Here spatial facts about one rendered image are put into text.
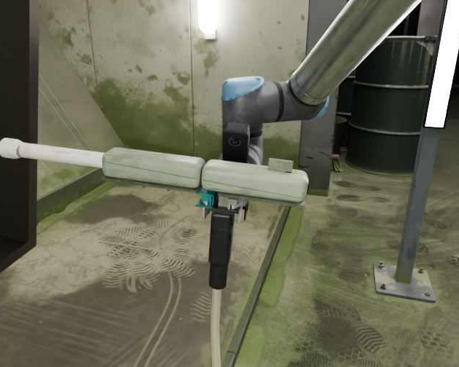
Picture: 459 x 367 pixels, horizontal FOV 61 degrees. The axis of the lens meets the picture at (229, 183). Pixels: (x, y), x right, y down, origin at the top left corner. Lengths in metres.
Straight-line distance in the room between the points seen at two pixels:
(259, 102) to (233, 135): 0.18
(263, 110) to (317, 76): 0.13
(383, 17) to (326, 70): 0.15
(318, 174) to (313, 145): 0.18
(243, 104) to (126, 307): 0.83
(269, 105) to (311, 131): 1.40
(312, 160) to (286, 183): 1.73
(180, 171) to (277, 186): 0.14
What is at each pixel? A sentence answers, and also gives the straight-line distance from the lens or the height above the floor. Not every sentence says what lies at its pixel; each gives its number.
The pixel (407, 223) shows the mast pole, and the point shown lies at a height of 0.26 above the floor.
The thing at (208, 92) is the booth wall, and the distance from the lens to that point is 2.32.
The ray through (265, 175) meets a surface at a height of 0.69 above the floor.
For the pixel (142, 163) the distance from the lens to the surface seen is 0.58.
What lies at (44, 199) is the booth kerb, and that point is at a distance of 2.04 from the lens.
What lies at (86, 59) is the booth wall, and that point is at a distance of 2.69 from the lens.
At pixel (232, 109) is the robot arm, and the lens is 0.82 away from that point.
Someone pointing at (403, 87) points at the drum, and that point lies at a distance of 2.67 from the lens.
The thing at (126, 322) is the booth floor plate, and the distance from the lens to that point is 1.32.
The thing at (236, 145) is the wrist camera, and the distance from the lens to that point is 0.68.
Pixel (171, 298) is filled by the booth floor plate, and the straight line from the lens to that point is 1.39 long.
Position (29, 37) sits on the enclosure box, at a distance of 0.76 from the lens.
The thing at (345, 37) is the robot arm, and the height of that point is 0.87.
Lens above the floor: 0.87
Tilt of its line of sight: 21 degrees down
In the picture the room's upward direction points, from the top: straight up
